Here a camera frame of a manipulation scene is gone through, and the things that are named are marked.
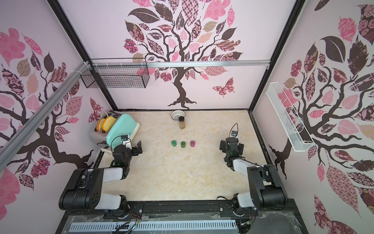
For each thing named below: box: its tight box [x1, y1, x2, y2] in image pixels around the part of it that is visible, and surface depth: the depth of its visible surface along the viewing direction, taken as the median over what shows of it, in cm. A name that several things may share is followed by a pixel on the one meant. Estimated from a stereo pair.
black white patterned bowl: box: [170, 109, 186, 122], surface depth 116 cm
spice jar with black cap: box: [178, 116, 186, 130], surface depth 106 cm
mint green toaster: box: [106, 113, 141, 150], surface depth 91 cm
